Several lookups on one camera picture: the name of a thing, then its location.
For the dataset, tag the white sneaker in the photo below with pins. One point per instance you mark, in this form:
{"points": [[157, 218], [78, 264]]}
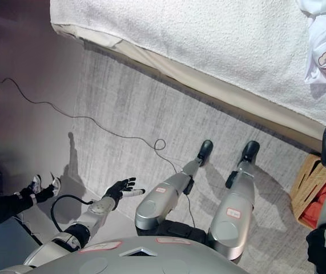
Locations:
{"points": [[56, 185], [36, 184]]}

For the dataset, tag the person leg black trousers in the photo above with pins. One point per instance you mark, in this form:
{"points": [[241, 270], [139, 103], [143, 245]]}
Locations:
{"points": [[5, 208]]}

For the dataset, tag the black robot foot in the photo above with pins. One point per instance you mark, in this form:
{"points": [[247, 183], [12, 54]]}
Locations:
{"points": [[250, 151], [205, 149]]}

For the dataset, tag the bed with white blanket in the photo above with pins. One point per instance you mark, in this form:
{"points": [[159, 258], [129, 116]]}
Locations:
{"points": [[208, 42]]}

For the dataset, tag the grey woven rug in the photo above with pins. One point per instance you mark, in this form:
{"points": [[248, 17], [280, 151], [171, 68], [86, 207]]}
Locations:
{"points": [[122, 100]]}

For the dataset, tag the silver robot leg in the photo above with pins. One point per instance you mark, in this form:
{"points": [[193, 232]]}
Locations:
{"points": [[231, 211], [162, 197]]}

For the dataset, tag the black right robot foot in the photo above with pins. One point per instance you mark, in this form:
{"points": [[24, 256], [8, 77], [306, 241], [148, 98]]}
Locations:
{"points": [[250, 151]]}

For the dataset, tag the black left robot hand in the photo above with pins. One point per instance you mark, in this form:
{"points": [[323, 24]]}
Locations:
{"points": [[120, 189]]}

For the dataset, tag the silver right robot leg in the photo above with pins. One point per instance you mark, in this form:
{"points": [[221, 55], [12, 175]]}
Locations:
{"points": [[231, 211]]}

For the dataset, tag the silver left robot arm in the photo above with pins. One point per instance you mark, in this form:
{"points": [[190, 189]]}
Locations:
{"points": [[88, 222]]}

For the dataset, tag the grey robot torso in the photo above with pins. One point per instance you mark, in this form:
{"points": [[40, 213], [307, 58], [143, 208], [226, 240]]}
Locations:
{"points": [[122, 259]]}

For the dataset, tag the crumpled white printed garment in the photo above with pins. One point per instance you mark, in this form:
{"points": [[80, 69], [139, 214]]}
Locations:
{"points": [[322, 42]]}

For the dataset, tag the black left robot foot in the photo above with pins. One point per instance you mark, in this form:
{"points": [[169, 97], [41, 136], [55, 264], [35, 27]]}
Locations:
{"points": [[205, 149]]}

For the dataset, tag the woven wicker basket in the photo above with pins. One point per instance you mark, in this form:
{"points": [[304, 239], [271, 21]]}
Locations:
{"points": [[302, 194]]}

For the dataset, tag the silver left robot leg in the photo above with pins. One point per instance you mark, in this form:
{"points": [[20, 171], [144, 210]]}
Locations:
{"points": [[162, 197]]}

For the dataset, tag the cream mattress sheet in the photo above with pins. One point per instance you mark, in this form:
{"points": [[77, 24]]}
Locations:
{"points": [[140, 55]]}

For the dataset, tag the orange cloth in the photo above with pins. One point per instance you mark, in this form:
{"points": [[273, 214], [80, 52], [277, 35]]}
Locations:
{"points": [[319, 208]]}

